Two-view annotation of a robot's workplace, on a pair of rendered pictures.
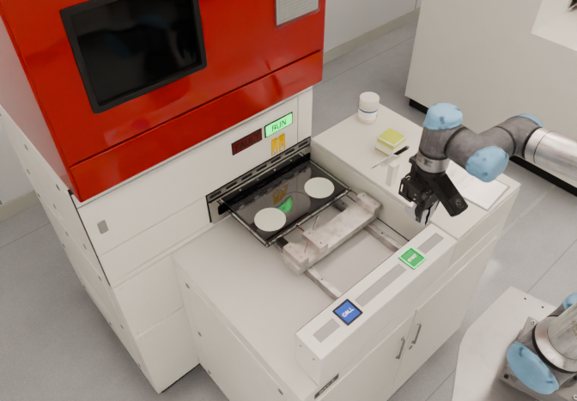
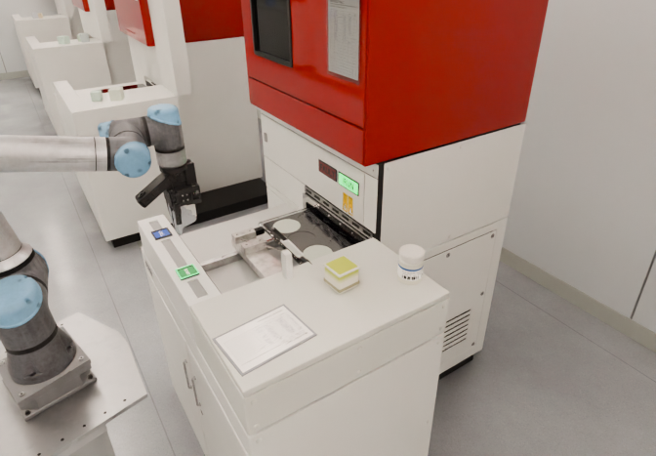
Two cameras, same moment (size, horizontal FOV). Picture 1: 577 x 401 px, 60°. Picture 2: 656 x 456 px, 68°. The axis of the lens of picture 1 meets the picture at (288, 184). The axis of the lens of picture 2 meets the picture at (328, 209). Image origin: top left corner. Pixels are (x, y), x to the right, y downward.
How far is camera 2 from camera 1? 2.06 m
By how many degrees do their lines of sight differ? 76
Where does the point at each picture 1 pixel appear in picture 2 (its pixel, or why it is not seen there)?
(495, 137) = (119, 126)
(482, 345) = (105, 346)
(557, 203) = not seen: outside the picture
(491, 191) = (240, 352)
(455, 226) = (206, 308)
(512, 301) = (129, 386)
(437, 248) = (188, 290)
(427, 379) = not seen: outside the picture
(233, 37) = (305, 58)
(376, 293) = (168, 250)
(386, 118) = (408, 294)
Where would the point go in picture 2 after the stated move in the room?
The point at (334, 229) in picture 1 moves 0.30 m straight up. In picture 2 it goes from (265, 261) to (258, 180)
